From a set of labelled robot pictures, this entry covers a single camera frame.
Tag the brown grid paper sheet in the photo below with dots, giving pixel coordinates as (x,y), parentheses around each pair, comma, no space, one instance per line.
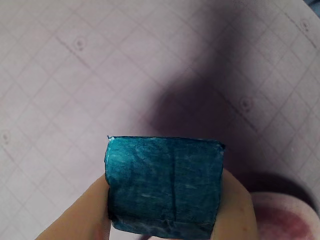
(75,87)

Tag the blue foam block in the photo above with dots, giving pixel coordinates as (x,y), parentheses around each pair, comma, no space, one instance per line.
(165,185)

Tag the round wooden bowl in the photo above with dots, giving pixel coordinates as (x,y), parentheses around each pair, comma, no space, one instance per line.
(287,220)

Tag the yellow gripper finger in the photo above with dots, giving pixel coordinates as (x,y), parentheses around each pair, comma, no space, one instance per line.
(80,220)
(237,217)

